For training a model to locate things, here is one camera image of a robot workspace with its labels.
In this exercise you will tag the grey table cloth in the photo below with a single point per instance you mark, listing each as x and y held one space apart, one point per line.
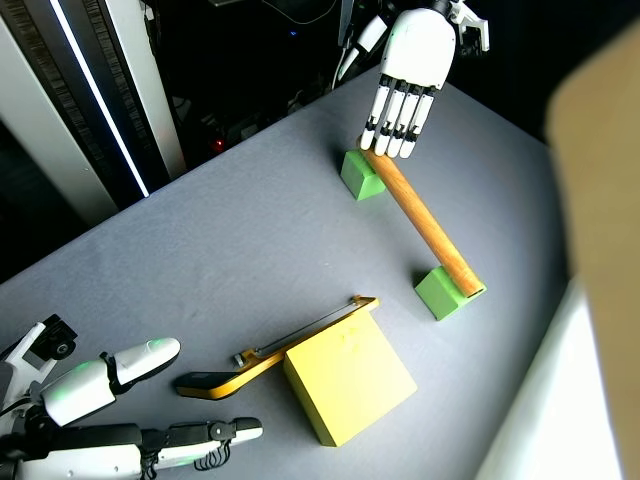
225 250

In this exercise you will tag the round wooden dowel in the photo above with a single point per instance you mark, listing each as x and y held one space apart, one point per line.
425 220

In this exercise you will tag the green support block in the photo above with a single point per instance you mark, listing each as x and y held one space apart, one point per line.
357 172
440 295

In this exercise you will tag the white backdrop sheet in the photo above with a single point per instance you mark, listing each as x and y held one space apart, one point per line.
550 400

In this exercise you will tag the white light strip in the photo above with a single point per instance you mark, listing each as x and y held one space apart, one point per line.
100 100

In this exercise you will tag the tan blurred board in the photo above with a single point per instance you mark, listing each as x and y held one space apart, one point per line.
600 175

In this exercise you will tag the narrow white upright post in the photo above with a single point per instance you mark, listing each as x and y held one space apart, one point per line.
145 75

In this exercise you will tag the yellow block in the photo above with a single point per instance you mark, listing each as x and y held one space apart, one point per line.
350 380

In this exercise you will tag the wide white upright post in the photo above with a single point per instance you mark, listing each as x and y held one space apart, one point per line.
45 110

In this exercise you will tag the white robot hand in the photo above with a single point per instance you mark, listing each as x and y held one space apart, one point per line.
417 50
85 385

